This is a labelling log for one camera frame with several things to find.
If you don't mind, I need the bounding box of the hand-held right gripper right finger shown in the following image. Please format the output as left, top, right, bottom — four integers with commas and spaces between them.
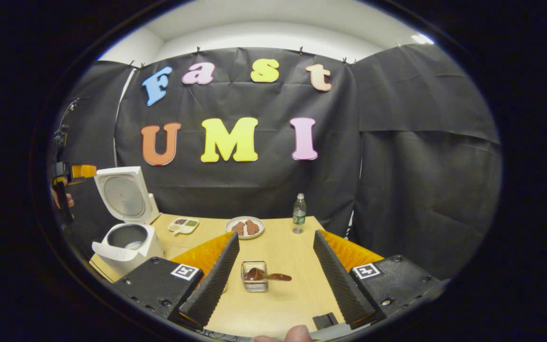
313, 229, 445, 331

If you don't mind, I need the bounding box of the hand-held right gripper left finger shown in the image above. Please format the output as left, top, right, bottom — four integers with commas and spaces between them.
112, 231, 240, 331

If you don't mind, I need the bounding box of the clear chopstick holder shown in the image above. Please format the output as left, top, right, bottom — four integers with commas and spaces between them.
241, 260, 269, 293

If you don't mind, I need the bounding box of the brown wooden spoon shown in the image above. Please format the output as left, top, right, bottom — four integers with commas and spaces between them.
245, 267, 292, 282

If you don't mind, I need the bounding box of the white rice cooker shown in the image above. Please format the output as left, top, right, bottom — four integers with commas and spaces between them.
92, 166, 164, 277

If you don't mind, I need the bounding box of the white divided grain dish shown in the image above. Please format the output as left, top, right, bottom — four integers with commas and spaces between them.
168, 217, 200, 236

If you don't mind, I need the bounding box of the white round plate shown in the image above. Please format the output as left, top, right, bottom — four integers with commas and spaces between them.
225, 216, 265, 240

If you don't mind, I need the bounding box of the clear water bottle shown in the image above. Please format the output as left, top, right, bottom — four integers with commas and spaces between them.
292, 193, 307, 234

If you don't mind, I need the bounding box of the black backdrop cloth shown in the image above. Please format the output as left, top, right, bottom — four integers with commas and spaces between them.
48, 44, 502, 281

